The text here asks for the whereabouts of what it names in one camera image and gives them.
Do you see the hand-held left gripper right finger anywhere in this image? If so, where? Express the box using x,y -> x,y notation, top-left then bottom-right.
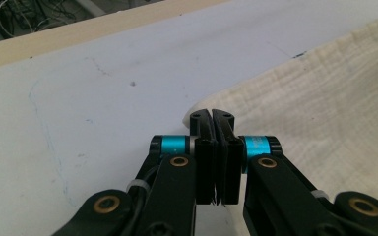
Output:
212,108 -> 245,206

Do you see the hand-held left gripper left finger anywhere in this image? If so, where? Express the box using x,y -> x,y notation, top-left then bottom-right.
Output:
189,108 -> 219,206

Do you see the cream muslin cloth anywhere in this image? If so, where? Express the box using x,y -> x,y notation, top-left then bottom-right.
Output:
182,12 -> 378,236

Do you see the tangle of cables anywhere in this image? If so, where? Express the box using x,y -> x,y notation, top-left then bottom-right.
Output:
0,0 -> 165,46

